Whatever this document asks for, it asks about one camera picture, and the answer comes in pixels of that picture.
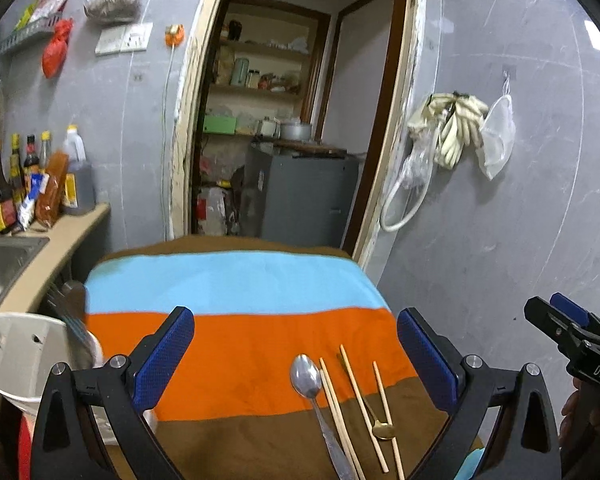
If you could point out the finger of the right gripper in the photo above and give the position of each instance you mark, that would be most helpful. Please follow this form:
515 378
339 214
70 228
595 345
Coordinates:
570 309
552 323

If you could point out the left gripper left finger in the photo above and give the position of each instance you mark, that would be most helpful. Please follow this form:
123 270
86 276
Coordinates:
156 357

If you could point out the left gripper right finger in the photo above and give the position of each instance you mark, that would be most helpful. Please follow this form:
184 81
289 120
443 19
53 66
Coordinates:
435 360

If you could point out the wooden chopstick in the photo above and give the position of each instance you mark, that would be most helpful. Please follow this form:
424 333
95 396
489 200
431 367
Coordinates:
385 404
366 417
343 434

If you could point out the small gold spoon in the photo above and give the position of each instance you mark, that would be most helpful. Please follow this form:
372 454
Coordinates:
382 431

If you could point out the large steel spoon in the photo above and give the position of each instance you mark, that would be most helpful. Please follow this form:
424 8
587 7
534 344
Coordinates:
306 380

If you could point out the white plastic utensil holder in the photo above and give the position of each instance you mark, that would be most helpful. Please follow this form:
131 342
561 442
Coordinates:
30 344

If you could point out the metal slotted spatula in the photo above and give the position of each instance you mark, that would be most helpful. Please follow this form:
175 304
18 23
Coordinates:
68 303

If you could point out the steel kitchen sink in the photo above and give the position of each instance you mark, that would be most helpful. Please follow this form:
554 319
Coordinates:
16 253

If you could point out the person's right hand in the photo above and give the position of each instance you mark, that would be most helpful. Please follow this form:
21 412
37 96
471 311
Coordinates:
580 411

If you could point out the striped blue orange brown cloth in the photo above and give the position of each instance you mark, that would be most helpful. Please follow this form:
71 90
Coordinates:
230 411

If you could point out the wooden counter top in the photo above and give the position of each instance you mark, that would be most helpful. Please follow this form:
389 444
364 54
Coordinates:
64 238

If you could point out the white mesh strainer bag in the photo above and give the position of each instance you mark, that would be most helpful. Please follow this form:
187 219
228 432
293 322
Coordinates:
498 135

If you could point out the grey cabinet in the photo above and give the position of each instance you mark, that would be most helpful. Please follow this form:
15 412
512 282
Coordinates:
296 199

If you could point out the dark soy sauce bottle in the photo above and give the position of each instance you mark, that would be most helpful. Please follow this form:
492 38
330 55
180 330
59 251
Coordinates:
8 215

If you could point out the large oil jug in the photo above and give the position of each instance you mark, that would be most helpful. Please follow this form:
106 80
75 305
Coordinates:
79 198

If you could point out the green box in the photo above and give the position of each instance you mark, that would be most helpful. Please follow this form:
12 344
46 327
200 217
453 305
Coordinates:
216 124

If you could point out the metal pot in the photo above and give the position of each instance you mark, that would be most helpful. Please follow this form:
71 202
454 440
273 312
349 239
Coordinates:
295 131

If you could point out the red plastic bag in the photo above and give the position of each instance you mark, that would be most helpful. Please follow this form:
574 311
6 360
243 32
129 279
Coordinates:
55 52

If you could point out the white wall socket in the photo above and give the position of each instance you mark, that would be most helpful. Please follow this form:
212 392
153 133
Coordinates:
124 39

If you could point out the orange wall plug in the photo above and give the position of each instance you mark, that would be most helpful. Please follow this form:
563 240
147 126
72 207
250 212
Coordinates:
174 35

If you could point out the wall spice rack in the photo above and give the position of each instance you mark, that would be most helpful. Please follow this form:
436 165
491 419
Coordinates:
37 21

